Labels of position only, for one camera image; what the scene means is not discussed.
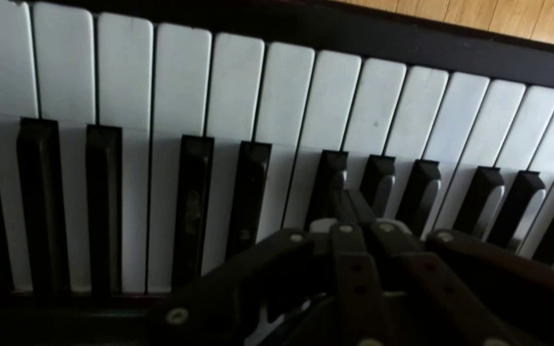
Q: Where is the black piano key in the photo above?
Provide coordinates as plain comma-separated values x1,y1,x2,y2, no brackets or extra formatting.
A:
358,152,398,220

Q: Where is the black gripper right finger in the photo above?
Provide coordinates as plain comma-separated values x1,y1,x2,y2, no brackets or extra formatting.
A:
346,189,554,346

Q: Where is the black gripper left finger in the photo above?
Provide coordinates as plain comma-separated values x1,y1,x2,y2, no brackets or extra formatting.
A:
148,185,393,346

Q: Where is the black upright piano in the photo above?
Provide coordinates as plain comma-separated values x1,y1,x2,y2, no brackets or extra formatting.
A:
0,0,554,346

